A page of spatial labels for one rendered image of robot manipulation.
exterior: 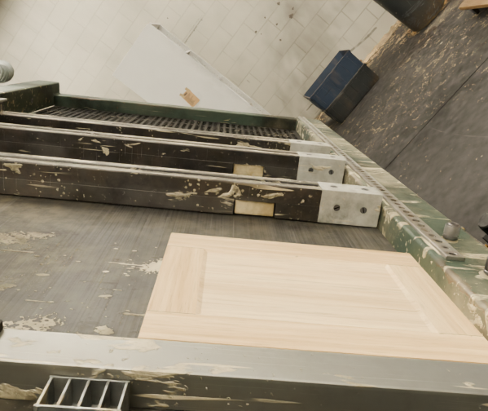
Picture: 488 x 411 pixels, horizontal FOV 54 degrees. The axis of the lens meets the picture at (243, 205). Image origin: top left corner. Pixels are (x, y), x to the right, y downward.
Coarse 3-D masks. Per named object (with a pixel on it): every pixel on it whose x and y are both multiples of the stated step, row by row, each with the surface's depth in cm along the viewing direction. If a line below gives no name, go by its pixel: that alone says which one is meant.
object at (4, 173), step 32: (0, 160) 93; (32, 160) 95; (64, 160) 98; (0, 192) 95; (32, 192) 95; (64, 192) 96; (96, 192) 96; (128, 192) 96; (160, 192) 96; (192, 192) 96; (224, 192) 96; (256, 192) 97; (288, 192) 97; (320, 192) 97; (352, 192) 97; (352, 224) 99
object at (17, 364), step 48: (0, 336) 45; (48, 336) 46; (96, 336) 47; (0, 384) 43; (144, 384) 43; (192, 384) 43; (240, 384) 43; (288, 384) 44; (336, 384) 44; (384, 384) 44; (432, 384) 45; (480, 384) 46
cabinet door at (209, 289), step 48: (192, 240) 78; (240, 240) 81; (192, 288) 63; (240, 288) 65; (288, 288) 66; (336, 288) 68; (384, 288) 69; (432, 288) 70; (144, 336) 51; (192, 336) 52; (240, 336) 53; (288, 336) 54; (336, 336) 55; (384, 336) 56; (432, 336) 57; (480, 336) 59
